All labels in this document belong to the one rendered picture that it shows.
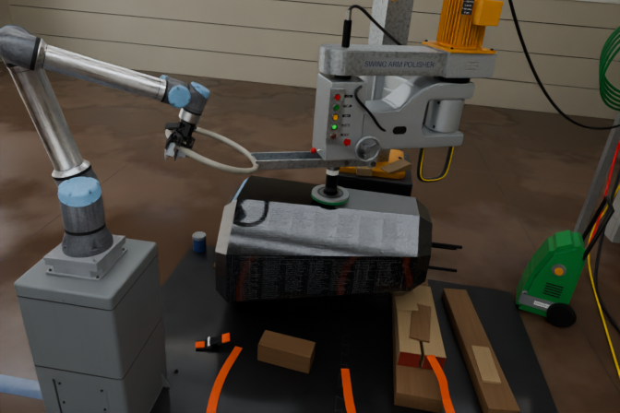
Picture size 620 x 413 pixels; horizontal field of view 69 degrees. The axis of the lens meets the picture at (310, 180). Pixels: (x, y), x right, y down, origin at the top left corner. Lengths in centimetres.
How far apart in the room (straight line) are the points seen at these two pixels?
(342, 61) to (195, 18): 697
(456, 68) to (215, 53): 691
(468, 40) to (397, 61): 42
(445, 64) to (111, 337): 201
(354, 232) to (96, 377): 140
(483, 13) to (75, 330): 232
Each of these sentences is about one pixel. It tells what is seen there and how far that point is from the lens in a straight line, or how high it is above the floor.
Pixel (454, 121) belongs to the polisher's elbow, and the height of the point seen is 130.
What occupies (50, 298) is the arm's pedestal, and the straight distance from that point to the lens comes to 204.
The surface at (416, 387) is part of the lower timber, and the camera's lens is 261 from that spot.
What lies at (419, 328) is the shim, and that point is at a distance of 276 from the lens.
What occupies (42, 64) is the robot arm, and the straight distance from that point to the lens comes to 184.
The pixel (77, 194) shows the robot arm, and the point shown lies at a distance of 190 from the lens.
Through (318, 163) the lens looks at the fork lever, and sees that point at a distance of 243.
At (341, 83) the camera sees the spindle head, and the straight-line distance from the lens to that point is 228.
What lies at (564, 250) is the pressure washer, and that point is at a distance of 330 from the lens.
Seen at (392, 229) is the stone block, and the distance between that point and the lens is 257.
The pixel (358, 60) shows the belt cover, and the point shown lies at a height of 163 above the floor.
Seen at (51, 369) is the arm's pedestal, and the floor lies 42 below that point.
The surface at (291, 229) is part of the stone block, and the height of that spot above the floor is 70.
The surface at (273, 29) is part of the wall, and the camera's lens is 868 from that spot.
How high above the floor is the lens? 201
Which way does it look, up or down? 25 degrees down
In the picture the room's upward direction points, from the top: 5 degrees clockwise
